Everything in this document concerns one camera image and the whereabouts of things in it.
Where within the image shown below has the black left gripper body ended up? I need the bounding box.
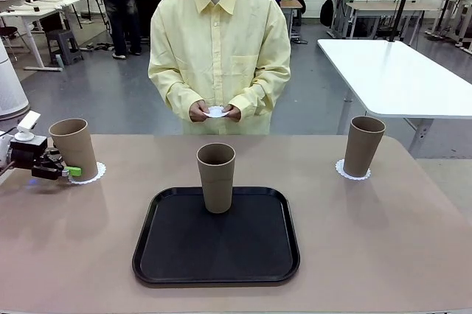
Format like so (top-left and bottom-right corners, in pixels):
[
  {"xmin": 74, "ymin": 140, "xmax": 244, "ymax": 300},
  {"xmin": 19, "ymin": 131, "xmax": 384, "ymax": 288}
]
[{"xmin": 9, "ymin": 136, "xmax": 50, "ymax": 170}]

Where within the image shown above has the tall brown paper cup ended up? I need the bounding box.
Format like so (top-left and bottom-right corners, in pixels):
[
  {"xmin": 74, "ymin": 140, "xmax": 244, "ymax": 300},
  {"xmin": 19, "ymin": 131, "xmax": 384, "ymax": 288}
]
[
  {"xmin": 48, "ymin": 118, "xmax": 99, "ymax": 180},
  {"xmin": 196, "ymin": 143, "xmax": 236, "ymax": 215},
  {"xmin": 344, "ymin": 116, "xmax": 386, "ymax": 178}
]

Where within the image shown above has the white scalloped paper coaster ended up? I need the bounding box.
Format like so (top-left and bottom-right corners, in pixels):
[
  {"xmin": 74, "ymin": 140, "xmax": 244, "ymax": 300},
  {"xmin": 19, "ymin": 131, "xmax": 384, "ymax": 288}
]
[
  {"xmin": 201, "ymin": 105, "xmax": 234, "ymax": 119},
  {"xmin": 67, "ymin": 160, "xmax": 108, "ymax": 185},
  {"xmin": 335, "ymin": 158, "xmax": 372, "ymax": 183}
]

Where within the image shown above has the person's right forearm yellow sleeve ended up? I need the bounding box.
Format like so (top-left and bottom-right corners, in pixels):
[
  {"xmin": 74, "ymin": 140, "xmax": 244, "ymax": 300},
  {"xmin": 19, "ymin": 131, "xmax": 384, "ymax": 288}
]
[{"xmin": 147, "ymin": 66, "xmax": 200, "ymax": 118}]

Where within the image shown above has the person's left forearm yellow sleeve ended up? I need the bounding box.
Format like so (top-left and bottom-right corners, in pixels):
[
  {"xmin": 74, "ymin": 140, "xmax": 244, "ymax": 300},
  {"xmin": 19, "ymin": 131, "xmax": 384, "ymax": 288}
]
[{"xmin": 232, "ymin": 69, "xmax": 292, "ymax": 119}]

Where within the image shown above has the person's right hand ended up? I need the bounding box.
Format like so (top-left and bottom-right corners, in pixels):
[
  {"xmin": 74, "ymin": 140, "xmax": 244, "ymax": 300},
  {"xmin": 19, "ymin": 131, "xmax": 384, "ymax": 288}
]
[{"xmin": 188, "ymin": 99, "xmax": 208, "ymax": 124}]

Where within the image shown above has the person's left hand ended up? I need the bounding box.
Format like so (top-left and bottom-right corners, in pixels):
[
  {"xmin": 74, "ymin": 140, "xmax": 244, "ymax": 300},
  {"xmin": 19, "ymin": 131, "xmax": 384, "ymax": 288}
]
[{"xmin": 222, "ymin": 104, "xmax": 242, "ymax": 123}]

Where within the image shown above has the white cylindrical air purifier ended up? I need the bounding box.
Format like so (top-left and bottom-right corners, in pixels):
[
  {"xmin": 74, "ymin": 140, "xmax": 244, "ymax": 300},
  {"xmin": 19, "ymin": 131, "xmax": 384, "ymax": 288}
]
[{"xmin": 0, "ymin": 38, "xmax": 31, "ymax": 122}]

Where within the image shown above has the grey plastic step stool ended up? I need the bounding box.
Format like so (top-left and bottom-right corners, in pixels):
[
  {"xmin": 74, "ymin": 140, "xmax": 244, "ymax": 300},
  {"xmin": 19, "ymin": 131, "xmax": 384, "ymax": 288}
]
[{"xmin": 44, "ymin": 29, "xmax": 84, "ymax": 68}]

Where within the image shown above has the white desk with clutter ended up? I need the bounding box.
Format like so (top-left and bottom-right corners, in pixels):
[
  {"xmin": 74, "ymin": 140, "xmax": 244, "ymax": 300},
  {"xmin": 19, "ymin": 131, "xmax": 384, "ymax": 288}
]
[{"xmin": 0, "ymin": 0, "xmax": 88, "ymax": 72}]

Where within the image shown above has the bystander in black clothes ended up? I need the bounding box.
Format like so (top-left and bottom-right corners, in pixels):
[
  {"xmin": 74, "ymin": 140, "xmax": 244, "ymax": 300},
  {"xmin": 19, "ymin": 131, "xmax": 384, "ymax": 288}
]
[{"xmin": 88, "ymin": 0, "xmax": 143, "ymax": 60}]

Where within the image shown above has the black plastic tray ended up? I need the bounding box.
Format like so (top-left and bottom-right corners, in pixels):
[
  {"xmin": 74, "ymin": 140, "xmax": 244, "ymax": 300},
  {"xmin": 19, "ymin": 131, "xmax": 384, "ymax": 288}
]
[{"xmin": 131, "ymin": 186, "xmax": 301, "ymax": 286}]

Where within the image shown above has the person in yellow shirt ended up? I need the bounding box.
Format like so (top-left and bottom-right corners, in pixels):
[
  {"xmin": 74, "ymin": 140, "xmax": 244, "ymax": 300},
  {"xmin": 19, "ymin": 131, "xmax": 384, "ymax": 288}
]
[{"xmin": 147, "ymin": 0, "xmax": 293, "ymax": 136}]

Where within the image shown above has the small brown side table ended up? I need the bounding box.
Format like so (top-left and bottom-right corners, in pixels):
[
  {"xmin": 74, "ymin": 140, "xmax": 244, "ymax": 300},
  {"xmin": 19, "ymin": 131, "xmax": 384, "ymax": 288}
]
[{"xmin": 280, "ymin": 0, "xmax": 304, "ymax": 41}]

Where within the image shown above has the black backpack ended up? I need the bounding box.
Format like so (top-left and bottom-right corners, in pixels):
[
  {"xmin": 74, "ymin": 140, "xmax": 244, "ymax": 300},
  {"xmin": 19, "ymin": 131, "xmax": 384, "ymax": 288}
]
[{"xmin": 319, "ymin": 0, "xmax": 335, "ymax": 28}]

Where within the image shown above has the large white table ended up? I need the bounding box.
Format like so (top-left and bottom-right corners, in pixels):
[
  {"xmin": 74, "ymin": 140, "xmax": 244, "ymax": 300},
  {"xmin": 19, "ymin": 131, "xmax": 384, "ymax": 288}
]
[{"xmin": 316, "ymin": 38, "xmax": 472, "ymax": 157}]

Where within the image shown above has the grey workbench with robots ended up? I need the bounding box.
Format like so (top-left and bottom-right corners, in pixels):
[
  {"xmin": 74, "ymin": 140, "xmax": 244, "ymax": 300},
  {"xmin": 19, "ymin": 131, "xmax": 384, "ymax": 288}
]
[{"xmin": 329, "ymin": 0, "xmax": 440, "ymax": 41}]

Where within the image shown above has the black tripod pole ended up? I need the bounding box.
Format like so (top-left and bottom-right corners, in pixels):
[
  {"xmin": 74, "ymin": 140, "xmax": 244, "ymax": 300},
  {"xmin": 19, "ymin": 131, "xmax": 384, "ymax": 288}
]
[{"xmin": 386, "ymin": 0, "xmax": 420, "ymax": 43}]

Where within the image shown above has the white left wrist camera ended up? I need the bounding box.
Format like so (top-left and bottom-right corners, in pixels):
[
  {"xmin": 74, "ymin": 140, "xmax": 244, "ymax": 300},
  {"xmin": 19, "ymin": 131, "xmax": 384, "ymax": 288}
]
[{"xmin": 15, "ymin": 110, "xmax": 42, "ymax": 142}]

